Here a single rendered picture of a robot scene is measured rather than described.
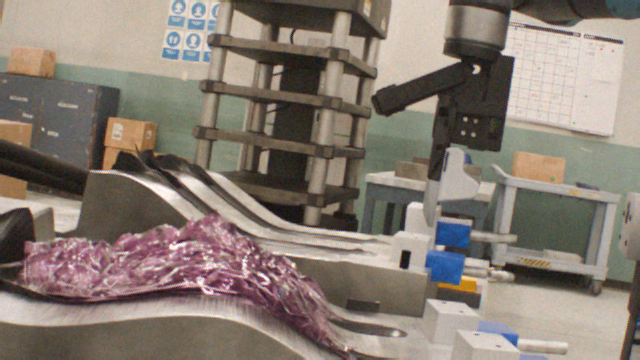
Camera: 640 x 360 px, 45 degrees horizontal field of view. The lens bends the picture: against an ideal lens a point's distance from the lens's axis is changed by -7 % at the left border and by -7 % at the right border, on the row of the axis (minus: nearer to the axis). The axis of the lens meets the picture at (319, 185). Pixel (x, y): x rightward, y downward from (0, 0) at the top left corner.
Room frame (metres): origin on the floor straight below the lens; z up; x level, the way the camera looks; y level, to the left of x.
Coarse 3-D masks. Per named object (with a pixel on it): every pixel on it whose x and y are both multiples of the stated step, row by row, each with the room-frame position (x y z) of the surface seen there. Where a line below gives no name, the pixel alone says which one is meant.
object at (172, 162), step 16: (128, 160) 0.90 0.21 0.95; (144, 160) 0.95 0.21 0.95; (160, 160) 0.99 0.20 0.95; (176, 160) 1.00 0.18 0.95; (160, 176) 0.89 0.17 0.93; (192, 176) 1.00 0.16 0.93; (208, 176) 1.03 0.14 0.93; (192, 192) 0.92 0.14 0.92; (224, 192) 1.03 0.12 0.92; (208, 208) 0.92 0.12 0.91; (240, 208) 1.02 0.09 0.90; (272, 224) 1.01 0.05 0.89; (256, 240) 0.90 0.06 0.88; (272, 240) 0.90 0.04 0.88; (336, 240) 0.96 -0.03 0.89; (352, 240) 0.99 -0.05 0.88; (368, 240) 0.99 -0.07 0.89
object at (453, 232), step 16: (416, 208) 0.94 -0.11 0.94; (416, 224) 0.94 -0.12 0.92; (448, 224) 0.93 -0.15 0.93; (464, 224) 0.93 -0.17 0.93; (432, 240) 0.93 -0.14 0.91; (448, 240) 0.93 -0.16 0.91; (464, 240) 0.93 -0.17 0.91; (480, 240) 0.94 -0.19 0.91; (496, 240) 0.93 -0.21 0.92; (512, 240) 0.93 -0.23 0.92
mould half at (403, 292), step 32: (96, 192) 0.85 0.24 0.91; (128, 192) 0.85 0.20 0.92; (160, 192) 0.85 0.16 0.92; (64, 224) 0.91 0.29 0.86; (96, 224) 0.85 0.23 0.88; (128, 224) 0.85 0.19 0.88; (160, 224) 0.84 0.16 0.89; (256, 224) 0.98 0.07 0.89; (288, 224) 1.06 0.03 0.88; (288, 256) 0.81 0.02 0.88; (320, 256) 0.82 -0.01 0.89; (352, 256) 0.83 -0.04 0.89; (384, 256) 0.86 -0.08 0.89; (352, 288) 0.80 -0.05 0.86; (384, 288) 0.79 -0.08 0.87; (416, 288) 0.78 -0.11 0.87
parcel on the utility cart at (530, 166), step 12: (516, 156) 6.63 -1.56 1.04; (528, 156) 6.53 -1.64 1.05; (540, 156) 6.52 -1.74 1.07; (552, 156) 6.51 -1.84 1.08; (516, 168) 6.55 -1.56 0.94; (528, 168) 6.52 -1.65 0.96; (540, 168) 6.51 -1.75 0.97; (552, 168) 6.50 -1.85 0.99; (540, 180) 6.51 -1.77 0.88; (552, 180) 6.50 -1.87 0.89
